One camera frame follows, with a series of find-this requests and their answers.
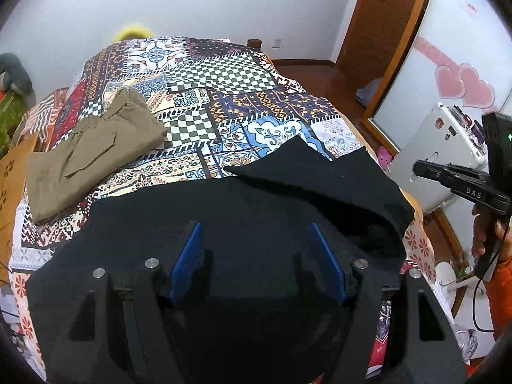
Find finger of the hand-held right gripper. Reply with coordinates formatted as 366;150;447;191
413;159;454;188

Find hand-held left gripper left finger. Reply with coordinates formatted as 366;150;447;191
46;221;215;384

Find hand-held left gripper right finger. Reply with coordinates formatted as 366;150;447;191
294;221;468;384

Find black pants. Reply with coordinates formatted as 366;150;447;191
26;135;415;384

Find khaki pants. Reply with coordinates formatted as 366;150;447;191
26;87;168;225

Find person's right hand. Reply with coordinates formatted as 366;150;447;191
471;207;512;264

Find white stickered suitcase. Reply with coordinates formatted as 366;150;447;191
394;102;489;213

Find pink heart stickers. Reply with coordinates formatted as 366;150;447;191
413;35;497;109

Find blue grey cloth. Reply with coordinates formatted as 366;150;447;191
356;77;385;107

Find white plastic object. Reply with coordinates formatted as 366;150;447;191
434;261;469;321

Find white sliding wardrobe door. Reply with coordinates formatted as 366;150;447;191
362;0;512;251

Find brown wooden door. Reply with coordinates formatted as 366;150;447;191
335;0;435;75

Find patchwork printed bedspread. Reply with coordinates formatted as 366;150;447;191
0;36;437;384

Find green storage bag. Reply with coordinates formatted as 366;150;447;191
0;91;29;161

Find yellow foam tube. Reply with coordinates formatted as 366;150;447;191
111;23;155;43

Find grey plush pillow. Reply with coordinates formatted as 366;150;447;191
0;52;37;105

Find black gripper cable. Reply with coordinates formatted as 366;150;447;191
472;244;501;333

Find thin black cable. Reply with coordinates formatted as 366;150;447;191
0;262;20;325

